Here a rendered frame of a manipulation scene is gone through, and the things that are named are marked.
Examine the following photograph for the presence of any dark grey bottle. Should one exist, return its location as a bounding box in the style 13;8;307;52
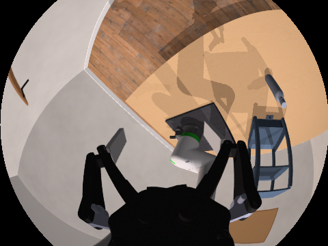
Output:
265;74;286;108

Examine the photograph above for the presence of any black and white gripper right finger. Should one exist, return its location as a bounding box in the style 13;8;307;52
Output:
179;121;262;222

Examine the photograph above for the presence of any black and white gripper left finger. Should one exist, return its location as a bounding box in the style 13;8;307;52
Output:
78;128;157;230

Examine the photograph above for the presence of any dark blue shelving unit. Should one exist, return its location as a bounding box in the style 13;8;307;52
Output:
247;115;293;199

